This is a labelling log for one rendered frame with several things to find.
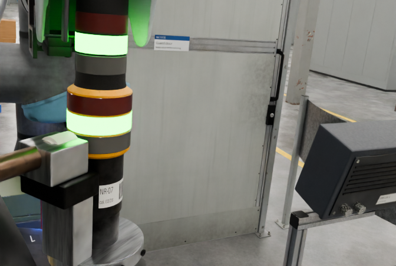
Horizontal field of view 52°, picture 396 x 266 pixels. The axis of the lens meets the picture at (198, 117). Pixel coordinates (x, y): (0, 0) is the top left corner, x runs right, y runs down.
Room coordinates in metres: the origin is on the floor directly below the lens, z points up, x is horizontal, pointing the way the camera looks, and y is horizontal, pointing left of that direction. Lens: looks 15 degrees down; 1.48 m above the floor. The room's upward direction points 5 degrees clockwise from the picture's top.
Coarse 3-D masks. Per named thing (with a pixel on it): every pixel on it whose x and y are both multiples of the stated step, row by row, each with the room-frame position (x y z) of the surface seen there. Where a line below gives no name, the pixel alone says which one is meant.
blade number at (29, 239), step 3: (24, 234) 0.46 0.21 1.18; (27, 234) 0.47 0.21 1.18; (30, 234) 0.47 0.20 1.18; (33, 234) 0.47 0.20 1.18; (24, 237) 0.46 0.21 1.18; (27, 237) 0.46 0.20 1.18; (30, 237) 0.46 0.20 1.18; (33, 237) 0.46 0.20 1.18; (36, 237) 0.46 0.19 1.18; (39, 237) 0.47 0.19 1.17; (27, 240) 0.45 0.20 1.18; (30, 240) 0.45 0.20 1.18; (33, 240) 0.46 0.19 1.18; (36, 240) 0.46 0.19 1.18; (39, 240) 0.46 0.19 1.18; (27, 243) 0.44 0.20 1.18; (30, 243) 0.45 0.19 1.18; (33, 243) 0.45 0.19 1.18; (36, 243) 0.45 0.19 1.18; (39, 243) 0.45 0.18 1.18
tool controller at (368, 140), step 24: (384, 120) 0.96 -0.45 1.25; (312, 144) 0.89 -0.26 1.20; (336, 144) 0.82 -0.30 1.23; (360, 144) 0.82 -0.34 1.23; (384, 144) 0.84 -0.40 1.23; (312, 168) 0.87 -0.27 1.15; (336, 168) 0.81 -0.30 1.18; (360, 168) 0.81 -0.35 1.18; (384, 168) 0.84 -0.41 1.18; (312, 192) 0.86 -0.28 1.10; (336, 192) 0.81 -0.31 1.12; (360, 192) 0.84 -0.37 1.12; (384, 192) 0.88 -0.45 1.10; (336, 216) 0.85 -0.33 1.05
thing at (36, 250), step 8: (24, 232) 0.47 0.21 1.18; (32, 232) 0.48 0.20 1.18; (40, 232) 0.48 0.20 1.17; (24, 240) 0.45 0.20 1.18; (32, 248) 0.44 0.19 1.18; (40, 248) 0.44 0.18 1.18; (32, 256) 0.42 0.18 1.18; (40, 256) 0.42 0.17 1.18; (40, 264) 0.41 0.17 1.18; (48, 264) 0.41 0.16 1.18; (136, 264) 0.47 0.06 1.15; (144, 264) 0.49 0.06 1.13
